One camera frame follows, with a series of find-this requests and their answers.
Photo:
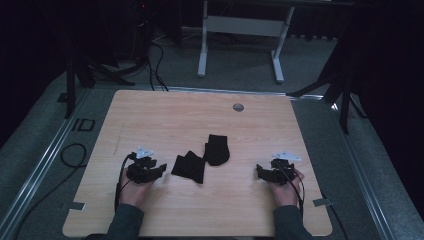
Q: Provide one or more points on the black tripod stand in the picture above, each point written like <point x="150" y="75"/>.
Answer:
<point x="345" y="96"/>
<point x="70" y="83"/>

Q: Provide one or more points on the person's right hand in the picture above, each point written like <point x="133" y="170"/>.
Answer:
<point x="286" y="195"/>

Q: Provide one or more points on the person's left hand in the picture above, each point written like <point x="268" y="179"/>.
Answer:
<point x="132" y="193"/>

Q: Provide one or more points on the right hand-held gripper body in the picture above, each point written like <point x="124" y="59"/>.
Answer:
<point x="281" y="171"/>

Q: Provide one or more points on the white desk frame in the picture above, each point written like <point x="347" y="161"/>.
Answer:
<point x="243" y="26"/>

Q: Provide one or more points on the metal floor rail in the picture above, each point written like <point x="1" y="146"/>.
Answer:
<point x="43" y="156"/>
<point x="363" y="180"/>
<point x="233" y="91"/>

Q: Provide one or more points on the grey tape piece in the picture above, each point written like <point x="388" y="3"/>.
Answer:
<point x="322" y="202"/>

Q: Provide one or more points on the black sock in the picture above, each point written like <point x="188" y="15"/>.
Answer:
<point x="216" y="150"/>
<point x="190" y="166"/>

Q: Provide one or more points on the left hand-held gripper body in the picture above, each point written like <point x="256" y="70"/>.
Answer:
<point x="141" y="168"/>

